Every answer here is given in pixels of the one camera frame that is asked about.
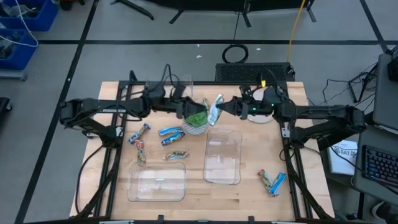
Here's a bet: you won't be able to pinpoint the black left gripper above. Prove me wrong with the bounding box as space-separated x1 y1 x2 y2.
175 96 208 120

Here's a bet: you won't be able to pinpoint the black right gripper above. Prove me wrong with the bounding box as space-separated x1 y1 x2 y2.
216 95 250 121

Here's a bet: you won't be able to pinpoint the blue white granola bar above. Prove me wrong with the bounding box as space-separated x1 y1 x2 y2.
208 93 224 126

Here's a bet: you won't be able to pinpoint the red green granola bar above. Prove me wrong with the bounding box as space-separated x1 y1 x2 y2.
134 139 147 166
257 169 274 191

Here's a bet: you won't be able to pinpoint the green succulent in patterned pot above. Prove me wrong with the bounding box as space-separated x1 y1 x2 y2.
182 109 210 136

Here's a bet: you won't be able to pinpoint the small clear plastic bin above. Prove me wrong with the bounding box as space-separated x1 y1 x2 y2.
167 73 194 99

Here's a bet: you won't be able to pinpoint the clear round disc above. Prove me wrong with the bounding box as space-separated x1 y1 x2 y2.
248 113 275 125

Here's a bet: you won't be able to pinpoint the black computer case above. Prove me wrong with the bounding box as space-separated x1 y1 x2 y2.
215 62 295 83

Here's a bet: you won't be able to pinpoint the tall clear plastic bin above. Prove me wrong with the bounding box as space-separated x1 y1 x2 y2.
202 128 243 185

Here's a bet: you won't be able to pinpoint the wide clear plastic bin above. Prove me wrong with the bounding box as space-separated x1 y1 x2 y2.
126 161 187 202

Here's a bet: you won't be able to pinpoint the white paper sheet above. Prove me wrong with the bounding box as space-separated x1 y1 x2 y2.
327 139 359 176

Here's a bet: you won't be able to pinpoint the grey laptop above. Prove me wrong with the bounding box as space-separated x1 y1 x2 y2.
372 52 398 131

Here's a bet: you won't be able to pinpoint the backlit black keyboard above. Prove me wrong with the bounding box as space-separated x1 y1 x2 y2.
362 144 398 188

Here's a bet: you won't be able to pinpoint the blue storage crate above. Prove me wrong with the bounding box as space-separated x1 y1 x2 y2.
0 28 39 71
0 0 59 32

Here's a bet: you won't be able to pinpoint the coiled black cable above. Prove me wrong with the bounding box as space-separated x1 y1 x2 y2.
221 44 250 65

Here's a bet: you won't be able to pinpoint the yellow cable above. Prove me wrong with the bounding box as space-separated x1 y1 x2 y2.
286 0 308 63

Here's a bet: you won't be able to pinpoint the black aluminium table frame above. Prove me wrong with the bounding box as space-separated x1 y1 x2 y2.
73 80 336 224

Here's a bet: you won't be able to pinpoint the tangled black cables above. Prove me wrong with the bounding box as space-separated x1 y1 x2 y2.
321 46 398 108

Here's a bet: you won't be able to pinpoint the white cable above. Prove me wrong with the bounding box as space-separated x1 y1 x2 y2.
0 0 40 49

